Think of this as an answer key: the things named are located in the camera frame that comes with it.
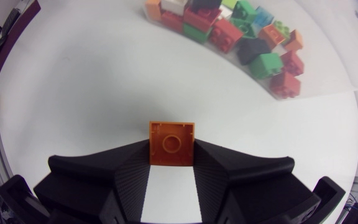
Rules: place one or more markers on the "white toy brick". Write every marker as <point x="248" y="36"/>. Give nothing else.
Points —
<point x="173" y="5"/>
<point x="225" y="12"/>

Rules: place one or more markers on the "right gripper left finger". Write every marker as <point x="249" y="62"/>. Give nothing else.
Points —
<point x="104" y="180"/>

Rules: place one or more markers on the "orange toy brick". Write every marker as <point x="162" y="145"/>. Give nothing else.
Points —
<point x="153" y="9"/>
<point x="294" y="41"/>
<point x="171" y="143"/>
<point x="270" y="35"/>

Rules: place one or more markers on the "black toy brick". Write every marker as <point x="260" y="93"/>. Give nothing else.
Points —
<point x="253" y="50"/>
<point x="206" y="3"/>

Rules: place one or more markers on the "clear plastic container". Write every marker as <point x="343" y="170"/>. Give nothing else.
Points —
<point x="325" y="62"/>

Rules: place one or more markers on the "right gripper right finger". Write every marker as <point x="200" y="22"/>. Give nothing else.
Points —
<point x="244" y="183"/>

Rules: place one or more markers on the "red toy brick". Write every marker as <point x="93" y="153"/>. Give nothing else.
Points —
<point x="225" y="35"/>
<point x="171" y="21"/>
<point x="285" y="85"/>
<point x="292" y="63"/>
<point x="201" y="19"/>

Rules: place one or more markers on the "light green toy brick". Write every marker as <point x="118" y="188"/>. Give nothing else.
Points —
<point x="228" y="3"/>
<point x="282" y="28"/>

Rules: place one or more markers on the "blue toy brick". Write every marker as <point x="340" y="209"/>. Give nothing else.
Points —
<point x="263" y="17"/>

